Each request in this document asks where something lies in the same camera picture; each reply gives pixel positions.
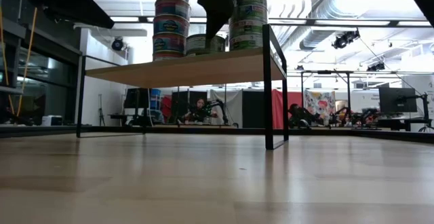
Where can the white box device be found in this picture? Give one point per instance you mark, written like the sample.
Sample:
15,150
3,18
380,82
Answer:
52,121

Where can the gold can dark green label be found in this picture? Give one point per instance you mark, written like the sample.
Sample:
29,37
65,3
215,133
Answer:
198,52
196,42

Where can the wooden shelf black metal legs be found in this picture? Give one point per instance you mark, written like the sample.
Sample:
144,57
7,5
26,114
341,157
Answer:
190,71

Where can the black metal table frame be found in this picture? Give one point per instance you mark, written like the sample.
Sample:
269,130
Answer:
373,133

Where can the blue storage bins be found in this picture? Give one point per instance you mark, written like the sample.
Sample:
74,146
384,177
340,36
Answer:
156,98

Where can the black monitor on arm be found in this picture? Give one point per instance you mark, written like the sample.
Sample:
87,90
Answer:
396,100

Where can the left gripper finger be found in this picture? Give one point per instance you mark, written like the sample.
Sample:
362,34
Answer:
91,15

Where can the person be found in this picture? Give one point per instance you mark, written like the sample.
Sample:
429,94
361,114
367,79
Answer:
200,110

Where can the black background monitor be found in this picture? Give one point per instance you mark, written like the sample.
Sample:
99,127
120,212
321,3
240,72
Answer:
135,98

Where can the black backdrop panel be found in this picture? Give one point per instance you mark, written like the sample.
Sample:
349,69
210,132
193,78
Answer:
181,98
252,108

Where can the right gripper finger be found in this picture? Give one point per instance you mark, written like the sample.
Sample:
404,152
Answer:
214,28

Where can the red cloth backdrop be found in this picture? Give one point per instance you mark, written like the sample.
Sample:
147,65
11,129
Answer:
276,108

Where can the background black robot arm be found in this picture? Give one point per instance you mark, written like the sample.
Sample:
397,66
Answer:
359,115
220,105
301,115

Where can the black ceiling spotlight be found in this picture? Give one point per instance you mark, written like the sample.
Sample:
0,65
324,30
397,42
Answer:
375,66
117,44
346,38

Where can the white cloth backdrop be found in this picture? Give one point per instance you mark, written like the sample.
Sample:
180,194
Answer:
234,105

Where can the black background table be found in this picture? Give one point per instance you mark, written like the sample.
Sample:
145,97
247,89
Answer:
403,122

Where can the colourful poster banner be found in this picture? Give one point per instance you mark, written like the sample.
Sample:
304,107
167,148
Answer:
320,102

